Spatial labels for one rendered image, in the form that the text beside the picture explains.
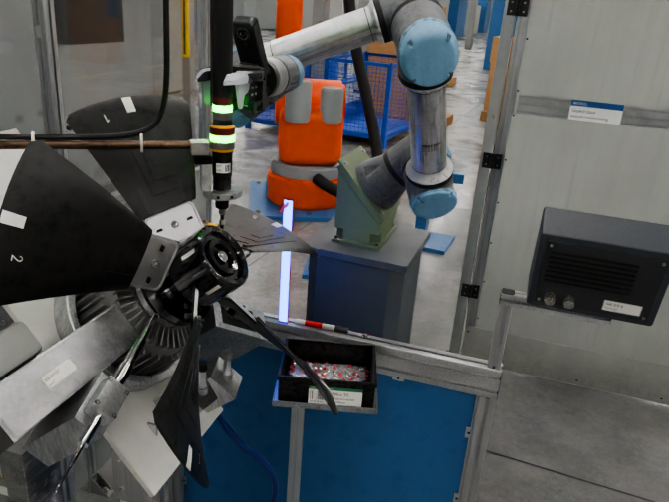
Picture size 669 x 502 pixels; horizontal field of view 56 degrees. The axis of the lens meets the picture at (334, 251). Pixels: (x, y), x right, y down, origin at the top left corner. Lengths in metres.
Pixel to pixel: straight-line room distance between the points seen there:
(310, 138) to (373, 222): 3.25
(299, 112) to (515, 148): 2.35
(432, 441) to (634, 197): 1.58
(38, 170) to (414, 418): 1.11
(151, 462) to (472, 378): 0.76
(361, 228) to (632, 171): 1.45
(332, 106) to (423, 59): 3.59
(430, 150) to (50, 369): 0.93
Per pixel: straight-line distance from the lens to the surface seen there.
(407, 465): 1.76
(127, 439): 1.18
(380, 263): 1.67
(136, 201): 1.15
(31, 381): 0.97
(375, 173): 1.71
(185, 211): 1.15
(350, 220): 1.74
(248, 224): 1.35
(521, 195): 2.88
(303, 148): 4.95
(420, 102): 1.40
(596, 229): 1.39
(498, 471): 2.63
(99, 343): 1.06
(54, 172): 0.95
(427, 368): 1.56
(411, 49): 1.29
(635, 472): 2.86
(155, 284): 1.08
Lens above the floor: 1.65
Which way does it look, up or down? 22 degrees down
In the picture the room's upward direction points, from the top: 4 degrees clockwise
